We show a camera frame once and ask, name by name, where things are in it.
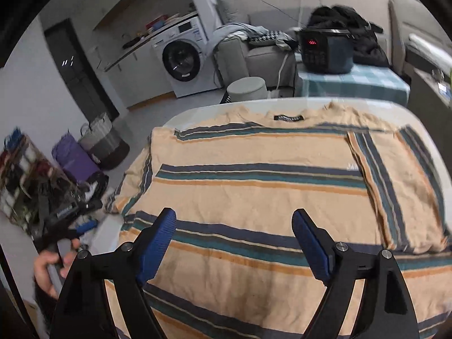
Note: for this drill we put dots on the teal checked tablecloth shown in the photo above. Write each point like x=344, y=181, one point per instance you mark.
x=353, y=84

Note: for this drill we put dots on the person's left forearm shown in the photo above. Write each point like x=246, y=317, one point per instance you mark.
x=44, y=307

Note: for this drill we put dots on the woven striped basket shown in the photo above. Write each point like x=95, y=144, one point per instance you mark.
x=106, y=141

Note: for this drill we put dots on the black jacket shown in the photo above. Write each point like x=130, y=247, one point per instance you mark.
x=367, y=46

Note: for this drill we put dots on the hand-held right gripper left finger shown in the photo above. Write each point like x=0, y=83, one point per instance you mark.
x=159, y=243

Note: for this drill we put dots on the grey upright cushion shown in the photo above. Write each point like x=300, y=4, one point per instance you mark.
x=396, y=31

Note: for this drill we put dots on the person's left hand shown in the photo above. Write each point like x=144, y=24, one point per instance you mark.
x=44, y=268

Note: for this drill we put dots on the grey clothes pile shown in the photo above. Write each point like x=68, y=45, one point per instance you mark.
x=229, y=31

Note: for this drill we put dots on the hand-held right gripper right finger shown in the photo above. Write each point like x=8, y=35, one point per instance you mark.
x=310, y=243

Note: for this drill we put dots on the grey side counter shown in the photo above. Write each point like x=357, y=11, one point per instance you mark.
x=430, y=88

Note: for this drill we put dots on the striped beige shirt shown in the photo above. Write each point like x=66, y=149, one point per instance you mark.
x=247, y=190

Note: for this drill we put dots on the grey sofa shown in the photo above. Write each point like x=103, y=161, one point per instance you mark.
x=261, y=60

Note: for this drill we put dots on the pale checked tablecloth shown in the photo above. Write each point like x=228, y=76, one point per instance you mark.
x=197, y=116

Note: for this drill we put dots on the white kitchen counter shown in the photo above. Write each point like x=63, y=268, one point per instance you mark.
x=141, y=60

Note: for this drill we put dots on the houndstooth cushion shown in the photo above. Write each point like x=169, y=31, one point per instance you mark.
x=272, y=36

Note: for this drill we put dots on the grey round stool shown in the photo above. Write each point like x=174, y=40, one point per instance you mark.
x=247, y=90

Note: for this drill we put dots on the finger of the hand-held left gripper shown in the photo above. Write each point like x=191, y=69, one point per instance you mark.
x=90, y=206
x=84, y=226

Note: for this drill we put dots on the blue plastic container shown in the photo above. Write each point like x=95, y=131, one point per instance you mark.
x=157, y=25

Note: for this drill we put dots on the white washing machine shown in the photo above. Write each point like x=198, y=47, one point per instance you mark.
x=183, y=60

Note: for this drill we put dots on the dark door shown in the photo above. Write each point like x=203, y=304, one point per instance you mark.
x=77, y=77

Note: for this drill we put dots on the purple bag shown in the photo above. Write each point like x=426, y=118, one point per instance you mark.
x=72, y=159

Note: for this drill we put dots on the cluttered storage rack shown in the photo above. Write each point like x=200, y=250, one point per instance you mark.
x=24, y=180

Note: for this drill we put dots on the black electric cooker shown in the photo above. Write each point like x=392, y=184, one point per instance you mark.
x=335, y=53

